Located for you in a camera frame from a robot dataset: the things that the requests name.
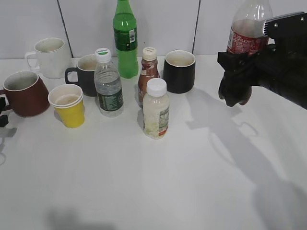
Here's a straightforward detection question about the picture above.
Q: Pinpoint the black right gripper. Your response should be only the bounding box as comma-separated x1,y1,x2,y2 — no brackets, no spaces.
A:
217,35,307,109

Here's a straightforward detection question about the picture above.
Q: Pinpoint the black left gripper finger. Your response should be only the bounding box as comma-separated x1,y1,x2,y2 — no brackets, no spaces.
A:
0,97,10,127

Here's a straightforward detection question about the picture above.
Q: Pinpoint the cola bottle red label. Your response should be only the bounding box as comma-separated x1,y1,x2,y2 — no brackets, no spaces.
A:
218,0,273,107

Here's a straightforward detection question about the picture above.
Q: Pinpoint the red-brown mug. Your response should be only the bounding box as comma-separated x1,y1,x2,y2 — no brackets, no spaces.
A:
0,71,50,117

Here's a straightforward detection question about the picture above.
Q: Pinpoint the yellow paper cup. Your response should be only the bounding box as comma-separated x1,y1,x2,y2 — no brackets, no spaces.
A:
48,84,85,128

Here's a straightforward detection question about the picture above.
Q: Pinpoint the black mug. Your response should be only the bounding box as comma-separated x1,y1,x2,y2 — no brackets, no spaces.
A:
162,50,196,94

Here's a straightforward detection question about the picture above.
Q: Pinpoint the white mug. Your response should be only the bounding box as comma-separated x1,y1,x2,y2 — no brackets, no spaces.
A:
24,37,73,79

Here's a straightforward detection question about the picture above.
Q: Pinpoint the brown drink bottle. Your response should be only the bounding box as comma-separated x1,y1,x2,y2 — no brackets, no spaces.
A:
138,46,160,107

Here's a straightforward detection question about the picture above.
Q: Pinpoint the white milky drink bottle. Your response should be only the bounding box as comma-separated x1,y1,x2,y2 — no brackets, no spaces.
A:
142,78,170,139

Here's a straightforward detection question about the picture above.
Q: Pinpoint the dark grey mug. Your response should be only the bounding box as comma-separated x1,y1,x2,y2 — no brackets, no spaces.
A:
64,54,97,97

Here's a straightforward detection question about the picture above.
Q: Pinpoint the clear water bottle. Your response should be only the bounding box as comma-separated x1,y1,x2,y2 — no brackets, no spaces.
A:
94,48,124,118

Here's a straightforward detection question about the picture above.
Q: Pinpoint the green soda bottle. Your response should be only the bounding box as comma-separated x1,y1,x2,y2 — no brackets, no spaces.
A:
113,0,139,79

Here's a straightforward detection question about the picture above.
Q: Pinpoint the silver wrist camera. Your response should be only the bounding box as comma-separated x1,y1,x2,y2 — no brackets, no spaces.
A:
254,11,307,39

